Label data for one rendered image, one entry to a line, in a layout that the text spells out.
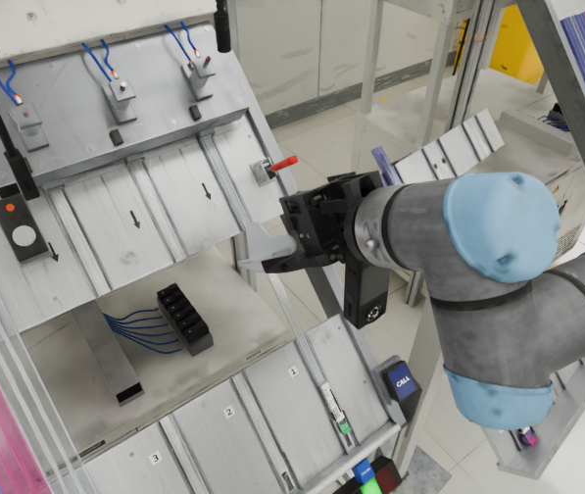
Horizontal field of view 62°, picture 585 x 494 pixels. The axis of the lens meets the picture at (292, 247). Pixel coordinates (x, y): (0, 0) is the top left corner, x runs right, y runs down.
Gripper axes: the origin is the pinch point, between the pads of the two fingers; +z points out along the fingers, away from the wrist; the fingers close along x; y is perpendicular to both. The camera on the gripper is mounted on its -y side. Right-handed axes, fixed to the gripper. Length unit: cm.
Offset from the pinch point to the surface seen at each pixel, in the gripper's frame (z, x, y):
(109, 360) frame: 42, 24, -14
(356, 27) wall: 179, -175, 58
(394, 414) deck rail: 3.5, -8.5, -32.9
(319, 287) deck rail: 11.6, -8.0, -11.3
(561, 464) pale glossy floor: 32, -74, -103
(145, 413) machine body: 35.2, 22.6, -24.7
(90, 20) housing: 9.6, 10.3, 34.5
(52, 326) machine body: 59, 31, -7
